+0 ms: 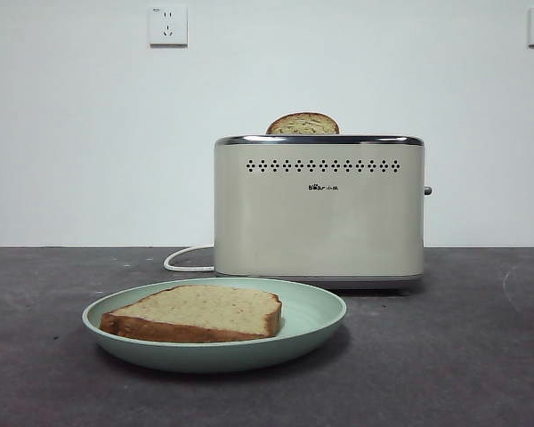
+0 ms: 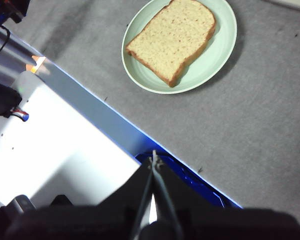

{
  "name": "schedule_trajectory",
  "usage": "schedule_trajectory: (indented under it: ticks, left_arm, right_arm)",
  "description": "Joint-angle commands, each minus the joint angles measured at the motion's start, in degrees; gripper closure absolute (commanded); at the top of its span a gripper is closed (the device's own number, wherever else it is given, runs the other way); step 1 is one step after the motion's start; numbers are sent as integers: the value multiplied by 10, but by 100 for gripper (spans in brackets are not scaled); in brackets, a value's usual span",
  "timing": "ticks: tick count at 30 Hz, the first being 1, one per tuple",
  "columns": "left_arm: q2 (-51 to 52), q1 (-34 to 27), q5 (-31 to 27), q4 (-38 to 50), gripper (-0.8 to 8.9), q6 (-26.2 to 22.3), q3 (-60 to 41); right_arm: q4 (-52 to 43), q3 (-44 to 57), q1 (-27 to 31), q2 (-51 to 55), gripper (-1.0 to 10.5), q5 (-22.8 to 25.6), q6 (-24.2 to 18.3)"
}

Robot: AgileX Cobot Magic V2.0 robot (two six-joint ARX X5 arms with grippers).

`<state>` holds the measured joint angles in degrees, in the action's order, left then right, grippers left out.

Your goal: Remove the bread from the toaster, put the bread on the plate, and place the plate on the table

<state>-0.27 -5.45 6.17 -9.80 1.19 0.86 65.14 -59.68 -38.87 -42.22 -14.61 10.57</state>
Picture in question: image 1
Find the cream two-slot toaster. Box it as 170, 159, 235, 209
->
213, 133, 433, 294

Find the brown-crusted bread slice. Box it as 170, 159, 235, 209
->
265, 112, 341, 135
99, 284, 283, 344

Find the pale green round plate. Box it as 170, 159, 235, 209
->
81, 278, 348, 374

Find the white toaster power cable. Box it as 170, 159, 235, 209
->
163, 246, 215, 273

